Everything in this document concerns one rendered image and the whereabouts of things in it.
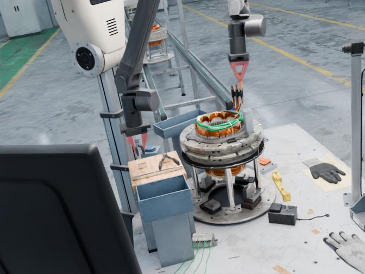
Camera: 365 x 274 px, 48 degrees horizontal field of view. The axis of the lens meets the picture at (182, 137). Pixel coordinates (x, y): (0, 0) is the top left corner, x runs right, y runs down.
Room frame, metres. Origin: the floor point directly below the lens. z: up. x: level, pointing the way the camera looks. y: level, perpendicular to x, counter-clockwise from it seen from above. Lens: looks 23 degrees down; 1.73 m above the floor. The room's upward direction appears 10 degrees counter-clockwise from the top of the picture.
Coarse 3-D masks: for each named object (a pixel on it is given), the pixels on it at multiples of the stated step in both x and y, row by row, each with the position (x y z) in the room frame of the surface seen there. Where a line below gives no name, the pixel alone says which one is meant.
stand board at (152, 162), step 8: (168, 152) 1.45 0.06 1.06; (176, 152) 1.44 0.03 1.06; (136, 160) 1.43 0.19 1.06; (144, 160) 1.41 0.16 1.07; (152, 160) 1.40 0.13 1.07; (160, 160) 1.39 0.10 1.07; (136, 168) 1.36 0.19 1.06; (144, 168) 1.35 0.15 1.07; (152, 168) 1.34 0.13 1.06; (152, 176) 1.28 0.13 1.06; (160, 176) 1.27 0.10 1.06; (168, 176) 1.26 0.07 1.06; (136, 184) 1.24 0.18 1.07
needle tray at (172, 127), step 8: (192, 112) 1.87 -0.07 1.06; (200, 112) 1.87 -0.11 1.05; (168, 120) 1.82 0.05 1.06; (176, 120) 1.83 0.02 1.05; (184, 120) 1.85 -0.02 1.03; (192, 120) 1.75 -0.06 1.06; (160, 128) 1.71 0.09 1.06; (168, 128) 1.70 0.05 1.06; (176, 128) 1.71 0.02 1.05; (184, 128) 1.73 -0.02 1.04; (160, 136) 1.73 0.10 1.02; (168, 136) 1.69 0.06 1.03; (176, 136) 1.75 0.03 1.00; (176, 144) 1.77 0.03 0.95; (184, 168) 1.73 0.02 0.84
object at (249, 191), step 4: (248, 184) 1.43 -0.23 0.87; (252, 184) 1.43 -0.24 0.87; (244, 188) 1.41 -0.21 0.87; (248, 188) 1.41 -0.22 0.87; (252, 188) 1.42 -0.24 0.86; (244, 192) 1.40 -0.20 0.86; (248, 192) 1.40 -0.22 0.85; (252, 192) 1.42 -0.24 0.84; (256, 192) 1.42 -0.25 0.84; (244, 196) 1.40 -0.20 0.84; (248, 196) 1.40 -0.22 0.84; (252, 196) 1.40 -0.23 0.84; (256, 196) 1.40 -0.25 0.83; (244, 200) 1.40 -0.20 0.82; (248, 200) 1.39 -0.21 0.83; (252, 200) 1.38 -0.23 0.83
